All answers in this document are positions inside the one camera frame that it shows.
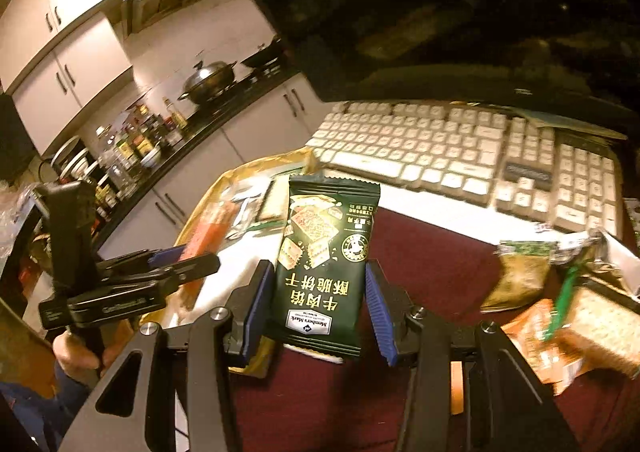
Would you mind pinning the group of condiment bottles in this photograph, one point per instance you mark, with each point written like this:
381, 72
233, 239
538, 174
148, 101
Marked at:
135, 142

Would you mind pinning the white lower kitchen cabinets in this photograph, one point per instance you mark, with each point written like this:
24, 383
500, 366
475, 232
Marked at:
260, 117

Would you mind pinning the black monitor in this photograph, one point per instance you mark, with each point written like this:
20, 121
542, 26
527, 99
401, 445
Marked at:
425, 7

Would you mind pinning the dark red table mat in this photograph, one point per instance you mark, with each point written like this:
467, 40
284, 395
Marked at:
440, 272

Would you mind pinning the clear orange plastic bag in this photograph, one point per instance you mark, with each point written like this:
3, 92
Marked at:
250, 167

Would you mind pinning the steel wok with lid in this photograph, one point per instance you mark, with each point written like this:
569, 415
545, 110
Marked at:
207, 79

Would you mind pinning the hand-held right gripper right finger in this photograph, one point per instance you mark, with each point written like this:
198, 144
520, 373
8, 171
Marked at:
378, 318

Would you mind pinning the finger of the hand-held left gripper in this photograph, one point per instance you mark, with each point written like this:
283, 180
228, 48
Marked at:
165, 256
200, 266

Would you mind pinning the cracker packet with green edge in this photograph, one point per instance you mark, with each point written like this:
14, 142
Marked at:
272, 204

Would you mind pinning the black wok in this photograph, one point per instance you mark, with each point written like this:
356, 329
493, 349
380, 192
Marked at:
262, 54

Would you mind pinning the orange snack packet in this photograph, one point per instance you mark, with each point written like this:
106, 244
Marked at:
540, 337

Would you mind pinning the dark green snack packet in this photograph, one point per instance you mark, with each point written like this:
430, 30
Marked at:
320, 257

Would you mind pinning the person's left hand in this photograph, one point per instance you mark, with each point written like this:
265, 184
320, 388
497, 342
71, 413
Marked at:
75, 354

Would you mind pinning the silver foil snack packet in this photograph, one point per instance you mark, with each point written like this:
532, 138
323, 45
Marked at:
607, 252

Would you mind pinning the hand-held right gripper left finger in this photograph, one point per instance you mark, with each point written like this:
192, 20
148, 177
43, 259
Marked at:
256, 313

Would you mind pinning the clear cracker packet green strip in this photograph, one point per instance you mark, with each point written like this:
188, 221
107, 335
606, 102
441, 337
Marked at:
605, 327

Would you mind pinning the green and gold snack packet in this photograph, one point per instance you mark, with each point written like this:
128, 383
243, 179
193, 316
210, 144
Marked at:
520, 277

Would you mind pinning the white keyboard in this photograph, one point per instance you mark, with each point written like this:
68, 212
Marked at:
425, 142

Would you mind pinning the white round appliance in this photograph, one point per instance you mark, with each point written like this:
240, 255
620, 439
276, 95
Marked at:
72, 159

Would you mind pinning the white kitchen cabinets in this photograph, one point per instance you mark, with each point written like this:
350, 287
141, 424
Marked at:
75, 7
260, 117

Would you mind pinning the red snack packet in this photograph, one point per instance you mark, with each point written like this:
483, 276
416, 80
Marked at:
210, 227

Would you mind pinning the white upper kitchen cabinets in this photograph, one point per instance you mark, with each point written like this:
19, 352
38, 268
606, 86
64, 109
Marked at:
75, 7

